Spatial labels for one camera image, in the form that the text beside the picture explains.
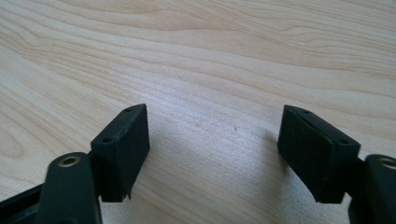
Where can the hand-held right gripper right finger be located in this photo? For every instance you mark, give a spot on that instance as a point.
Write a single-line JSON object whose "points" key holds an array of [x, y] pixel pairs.
{"points": [[314, 152]]}

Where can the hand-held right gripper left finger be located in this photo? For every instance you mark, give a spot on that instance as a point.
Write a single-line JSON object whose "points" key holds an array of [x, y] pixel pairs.
{"points": [[120, 155]]}

